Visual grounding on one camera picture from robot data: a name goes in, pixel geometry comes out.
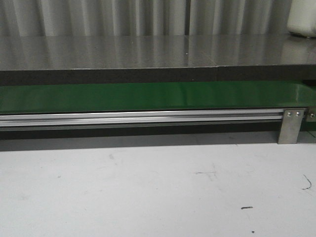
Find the grey speckled stone counter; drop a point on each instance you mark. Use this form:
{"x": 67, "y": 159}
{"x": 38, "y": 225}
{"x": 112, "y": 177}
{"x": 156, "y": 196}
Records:
{"x": 148, "y": 59}

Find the green conveyor belt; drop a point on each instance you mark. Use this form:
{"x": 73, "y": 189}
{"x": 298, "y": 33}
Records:
{"x": 67, "y": 98}

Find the dark conveyor end plate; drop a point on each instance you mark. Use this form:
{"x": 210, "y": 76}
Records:
{"x": 311, "y": 114}

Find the white pleated curtain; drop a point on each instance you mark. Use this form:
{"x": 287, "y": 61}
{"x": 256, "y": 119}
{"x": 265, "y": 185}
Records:
{"x": 30, "y": 18}

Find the aluminium conveyor side rail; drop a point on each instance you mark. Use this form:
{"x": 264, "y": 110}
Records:
{"x": 138, "y": 117}

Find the steel conveyor support bracket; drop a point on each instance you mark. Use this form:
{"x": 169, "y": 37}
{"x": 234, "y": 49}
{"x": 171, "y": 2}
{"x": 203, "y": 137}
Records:
{"x": 290, "y": 127}

